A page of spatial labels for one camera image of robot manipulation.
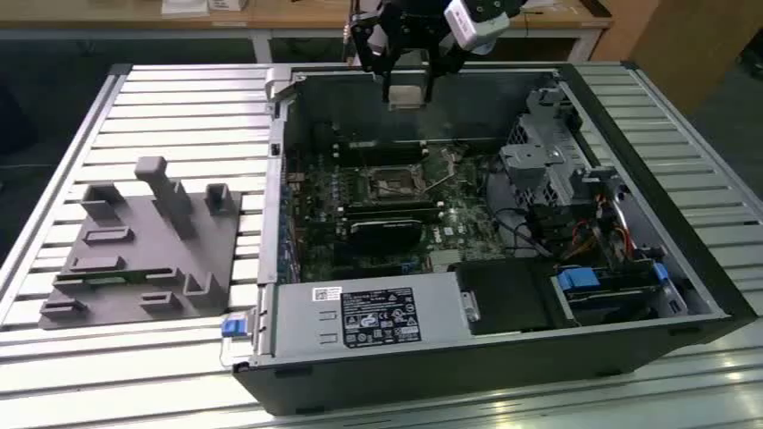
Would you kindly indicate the black RAM stick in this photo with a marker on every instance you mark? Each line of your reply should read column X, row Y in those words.
column 388, row 206
column 388, row 215

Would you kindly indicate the blue disk carrier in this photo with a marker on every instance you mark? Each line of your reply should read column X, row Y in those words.
column 578, row 279

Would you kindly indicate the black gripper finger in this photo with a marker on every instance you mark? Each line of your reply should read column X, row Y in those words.
column 432, row 85
column 389, row 85

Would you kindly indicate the green motherboard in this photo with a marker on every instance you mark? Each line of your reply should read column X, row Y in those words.
column 472, row 223

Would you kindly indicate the grey metal drive cage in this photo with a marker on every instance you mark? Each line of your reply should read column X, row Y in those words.
column 537, row 161

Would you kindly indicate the black graphics card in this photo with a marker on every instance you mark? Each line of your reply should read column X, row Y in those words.
column 385, row 232

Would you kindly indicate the silver CPU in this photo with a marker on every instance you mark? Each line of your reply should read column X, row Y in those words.
column 408, row 96

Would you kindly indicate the black CPU socket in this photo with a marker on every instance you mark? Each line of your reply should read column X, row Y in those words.
column 394, row 181

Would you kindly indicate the black open PC case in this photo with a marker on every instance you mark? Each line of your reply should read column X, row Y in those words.
column 418, row 384

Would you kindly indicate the blue plastic latch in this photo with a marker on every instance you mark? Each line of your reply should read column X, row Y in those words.
column 660, row 275

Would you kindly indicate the blue power supply tab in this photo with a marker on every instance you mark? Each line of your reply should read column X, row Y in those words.
column 236, row 326

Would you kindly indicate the black drive bay box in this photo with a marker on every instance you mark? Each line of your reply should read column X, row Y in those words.
column 508, row 295

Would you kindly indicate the white box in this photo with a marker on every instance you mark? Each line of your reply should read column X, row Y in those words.
column 185, row 8

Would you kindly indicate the grey power supply unit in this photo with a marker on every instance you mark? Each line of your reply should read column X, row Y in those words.
column 298, row 322

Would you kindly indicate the wooden cabinet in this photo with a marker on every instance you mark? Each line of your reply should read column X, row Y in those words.
column 686, row 44

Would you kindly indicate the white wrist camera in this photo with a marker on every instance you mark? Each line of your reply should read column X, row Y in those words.
column 477, row 27

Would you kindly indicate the black RAM slot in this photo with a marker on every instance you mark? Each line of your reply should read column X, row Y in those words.
column 382, row 154

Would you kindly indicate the grey parts rack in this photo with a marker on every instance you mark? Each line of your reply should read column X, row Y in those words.
column 149, row 250

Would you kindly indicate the wooden desk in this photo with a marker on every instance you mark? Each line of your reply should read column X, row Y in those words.
column 120, row 20

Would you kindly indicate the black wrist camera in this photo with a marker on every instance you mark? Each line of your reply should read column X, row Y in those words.
column 369, row 42

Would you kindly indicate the small silver heatsink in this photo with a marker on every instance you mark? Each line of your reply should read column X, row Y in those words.
column 446, row 260

